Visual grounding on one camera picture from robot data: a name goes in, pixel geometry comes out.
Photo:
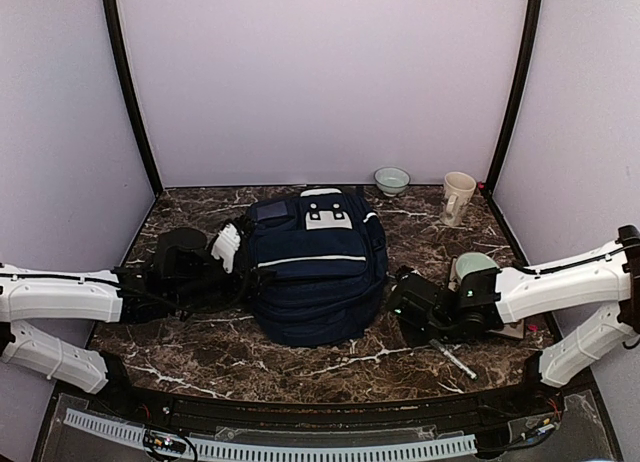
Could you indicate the black frame post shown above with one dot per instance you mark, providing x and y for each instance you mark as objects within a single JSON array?
[
  {"x": 123, "y": 70},
  {"x": 521, "y": 71}
]

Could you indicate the celadon bowl on plate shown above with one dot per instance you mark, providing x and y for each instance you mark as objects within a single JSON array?
[{"x": 470, "y": 262}]

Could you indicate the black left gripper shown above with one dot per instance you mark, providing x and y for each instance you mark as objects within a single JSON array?
[{"x": 239, "y": 270}]

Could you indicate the white marker pen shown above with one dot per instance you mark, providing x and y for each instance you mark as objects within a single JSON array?
[{"x": 453, "y": 359}]

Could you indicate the square floral plate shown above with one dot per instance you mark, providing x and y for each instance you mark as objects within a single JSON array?
[{"x": 514, "y": 331}]

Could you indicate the cream ceramic mug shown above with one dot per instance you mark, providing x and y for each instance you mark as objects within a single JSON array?
[{"x": 459, "y": 189}]

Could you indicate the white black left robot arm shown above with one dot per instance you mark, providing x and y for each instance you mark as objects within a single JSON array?
[{"x": 27, "y": 295}]

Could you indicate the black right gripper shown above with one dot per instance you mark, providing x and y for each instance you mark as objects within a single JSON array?
[{"x": 412, "y": 336}]

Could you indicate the celadon bowl at back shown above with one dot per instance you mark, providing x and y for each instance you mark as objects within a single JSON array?
[{"x": 391, "y": 181}]

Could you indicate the grey slotted cable duct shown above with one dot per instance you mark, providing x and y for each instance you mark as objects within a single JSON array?
[{"x": 264, "y": 446}]

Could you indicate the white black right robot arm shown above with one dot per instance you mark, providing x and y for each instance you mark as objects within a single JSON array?
[{"x": 607, "y": 276}]

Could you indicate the black left frame post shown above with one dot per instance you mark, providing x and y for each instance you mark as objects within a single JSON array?
[{"x": 123, "y": 70}]

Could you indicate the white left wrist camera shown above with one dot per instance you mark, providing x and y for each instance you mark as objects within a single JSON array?
[{"x": 229, "y": 247}]

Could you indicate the navy blue student backpack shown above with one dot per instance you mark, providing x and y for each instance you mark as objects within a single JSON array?
[{"x": 321, "y": 259}]

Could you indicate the black right frame post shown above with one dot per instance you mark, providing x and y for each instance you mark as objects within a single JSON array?
[{"x": 521, "y": 71}]

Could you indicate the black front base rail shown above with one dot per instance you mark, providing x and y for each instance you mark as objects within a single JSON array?
[{"x": 363, "y": 395}]

